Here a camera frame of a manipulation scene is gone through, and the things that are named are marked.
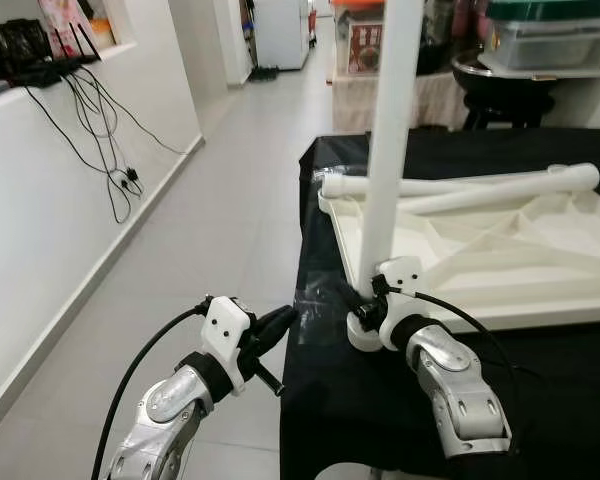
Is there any black wall cable bundle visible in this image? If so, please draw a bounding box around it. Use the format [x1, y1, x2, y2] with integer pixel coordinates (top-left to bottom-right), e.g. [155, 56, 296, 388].
[20, 55, 186, 226]

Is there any black bag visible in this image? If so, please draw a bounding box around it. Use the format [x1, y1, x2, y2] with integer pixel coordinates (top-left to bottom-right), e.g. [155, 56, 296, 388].
[418, 0, 459, 73]

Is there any clear plastic storage box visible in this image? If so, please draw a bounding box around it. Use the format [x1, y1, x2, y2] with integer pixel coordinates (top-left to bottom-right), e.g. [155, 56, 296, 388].
[488, 12, 600, 73]

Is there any black electronics pile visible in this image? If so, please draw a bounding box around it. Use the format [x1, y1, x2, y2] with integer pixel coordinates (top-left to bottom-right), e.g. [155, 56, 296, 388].
[0, 20, 96, 89]

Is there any small orange container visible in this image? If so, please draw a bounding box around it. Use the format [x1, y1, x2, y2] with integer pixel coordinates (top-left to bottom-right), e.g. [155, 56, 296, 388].
[88, 18, 116, 49]

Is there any orange-lidded storage box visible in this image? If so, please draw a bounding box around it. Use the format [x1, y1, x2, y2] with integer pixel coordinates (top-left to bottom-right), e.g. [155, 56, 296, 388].
[332, 0, 386, 76]

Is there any pink patterned bag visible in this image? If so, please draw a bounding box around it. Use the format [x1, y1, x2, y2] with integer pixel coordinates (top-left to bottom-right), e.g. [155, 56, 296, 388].
[38, 0, 91, 59]

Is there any black tablecloth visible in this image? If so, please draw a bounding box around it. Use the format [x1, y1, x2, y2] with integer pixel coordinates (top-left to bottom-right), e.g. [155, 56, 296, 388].
[278, 128, 600, 480]

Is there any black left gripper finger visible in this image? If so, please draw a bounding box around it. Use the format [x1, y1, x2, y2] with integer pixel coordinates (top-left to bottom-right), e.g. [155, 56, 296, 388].
[254, 310, 301, 354]
[248, 305, 297, 339]

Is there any black round stool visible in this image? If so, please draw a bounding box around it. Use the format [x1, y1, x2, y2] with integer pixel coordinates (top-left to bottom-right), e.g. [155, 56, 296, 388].
[463, 88, 559, 131]

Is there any beige patterned bench cloth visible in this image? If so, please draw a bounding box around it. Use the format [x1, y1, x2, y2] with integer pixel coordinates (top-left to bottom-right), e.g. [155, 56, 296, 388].
[330, 68, 471, 133]

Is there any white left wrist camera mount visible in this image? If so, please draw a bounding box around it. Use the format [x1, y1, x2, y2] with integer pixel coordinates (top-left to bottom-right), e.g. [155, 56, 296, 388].
[200, 295, 257, 393]

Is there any white plastic table top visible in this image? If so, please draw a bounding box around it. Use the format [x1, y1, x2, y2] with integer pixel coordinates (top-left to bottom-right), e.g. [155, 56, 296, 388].
[318, 190, 600, 351]

